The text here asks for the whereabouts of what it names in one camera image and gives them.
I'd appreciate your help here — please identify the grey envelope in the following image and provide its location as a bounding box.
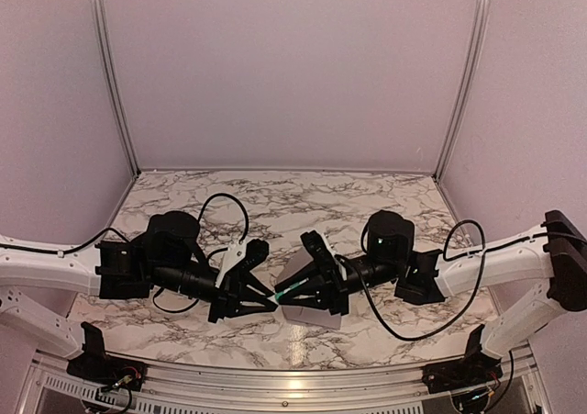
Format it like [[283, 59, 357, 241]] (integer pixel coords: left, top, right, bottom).
[[274, 248, 344, 330]]

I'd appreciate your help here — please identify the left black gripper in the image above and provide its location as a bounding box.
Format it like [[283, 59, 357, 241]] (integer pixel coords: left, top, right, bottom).
[[151, 262, 279, 326]]

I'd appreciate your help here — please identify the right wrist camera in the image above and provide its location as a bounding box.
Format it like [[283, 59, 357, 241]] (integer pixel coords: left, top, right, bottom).
[[301, 230, 337, 273]]

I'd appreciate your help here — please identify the green white glue stick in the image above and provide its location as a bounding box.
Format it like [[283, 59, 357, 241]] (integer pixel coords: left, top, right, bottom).
[[274, 279, 308, 303]]

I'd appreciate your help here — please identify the left aluminium frame post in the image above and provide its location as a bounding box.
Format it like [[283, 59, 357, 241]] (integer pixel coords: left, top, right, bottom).
[[91, 0, 141, 179]]

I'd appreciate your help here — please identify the front aluminium rail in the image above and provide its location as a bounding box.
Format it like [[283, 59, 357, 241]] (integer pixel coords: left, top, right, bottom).
[[17, 335, 551, 414]]

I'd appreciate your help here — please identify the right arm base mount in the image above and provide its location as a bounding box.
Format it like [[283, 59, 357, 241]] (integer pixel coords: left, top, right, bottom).
[[421, 324, 503, 394]]

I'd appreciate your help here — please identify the right aluminium frame post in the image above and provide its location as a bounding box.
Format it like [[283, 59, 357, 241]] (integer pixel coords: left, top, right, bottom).
[[433, 0, 491, 184]]

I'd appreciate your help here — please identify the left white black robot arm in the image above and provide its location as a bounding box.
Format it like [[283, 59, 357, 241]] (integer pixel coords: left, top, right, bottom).
[[1, 211, 277, 382]]

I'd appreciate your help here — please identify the aluminium frame post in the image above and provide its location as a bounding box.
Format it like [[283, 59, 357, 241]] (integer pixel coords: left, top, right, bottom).
[[433, 0, 491, 184], [91, 0, 141, 179]]

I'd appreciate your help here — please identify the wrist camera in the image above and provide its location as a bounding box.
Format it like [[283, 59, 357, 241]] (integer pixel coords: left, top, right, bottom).
[[301, 230, 337, 273], [215, 238, 249, 288]]

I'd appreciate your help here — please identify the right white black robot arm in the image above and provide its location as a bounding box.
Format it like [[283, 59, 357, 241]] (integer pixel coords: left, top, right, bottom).
[[275, 210, 586, 385]]

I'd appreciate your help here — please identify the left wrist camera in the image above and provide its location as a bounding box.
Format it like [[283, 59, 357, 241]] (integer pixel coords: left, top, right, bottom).
[[215, 238, 249, 288]]

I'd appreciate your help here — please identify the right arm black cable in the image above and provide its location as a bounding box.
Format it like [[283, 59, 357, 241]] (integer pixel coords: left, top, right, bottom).
[[337, 219, 574, 341]]

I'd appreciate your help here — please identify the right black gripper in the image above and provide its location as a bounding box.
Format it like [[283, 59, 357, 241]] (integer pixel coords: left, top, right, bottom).
[[276, 255, 402, 318]]

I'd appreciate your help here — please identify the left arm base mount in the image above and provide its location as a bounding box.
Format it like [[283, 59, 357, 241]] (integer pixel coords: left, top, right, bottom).
[[67, 322, 147, 413]]

